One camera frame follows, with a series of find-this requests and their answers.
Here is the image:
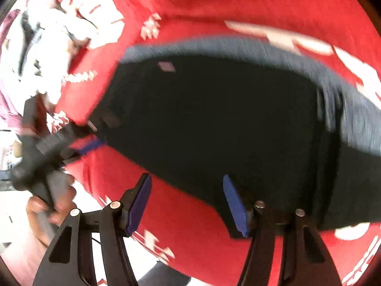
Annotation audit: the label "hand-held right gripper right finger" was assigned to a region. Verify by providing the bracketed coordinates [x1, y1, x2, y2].
[223, 174, 343, 286]

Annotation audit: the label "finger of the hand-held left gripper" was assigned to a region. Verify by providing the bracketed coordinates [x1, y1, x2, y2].
[68, 111, 120, 139]
[61, 135, 106, 165]

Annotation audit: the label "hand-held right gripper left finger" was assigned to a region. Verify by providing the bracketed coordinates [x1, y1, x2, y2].
[32, 173, 153, 286]

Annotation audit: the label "black pants with floral lining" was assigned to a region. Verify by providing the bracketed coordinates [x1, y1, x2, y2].
[89, 36, 381, 239]

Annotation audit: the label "person's left hand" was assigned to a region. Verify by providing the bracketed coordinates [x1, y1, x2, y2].
[25, 173, 78, 246]

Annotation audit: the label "pink cloth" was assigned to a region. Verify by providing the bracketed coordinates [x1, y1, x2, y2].
[0, 9, 27, 123]

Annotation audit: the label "person's legs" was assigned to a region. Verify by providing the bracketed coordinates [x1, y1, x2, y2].
[138, 260, 191, 286]

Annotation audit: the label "white patterned cloth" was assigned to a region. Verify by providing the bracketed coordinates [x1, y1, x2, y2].
[6, 0, 102, 108]

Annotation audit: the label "red printed blanket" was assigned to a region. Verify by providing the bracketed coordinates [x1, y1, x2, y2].
[21, 0, 381, 286]

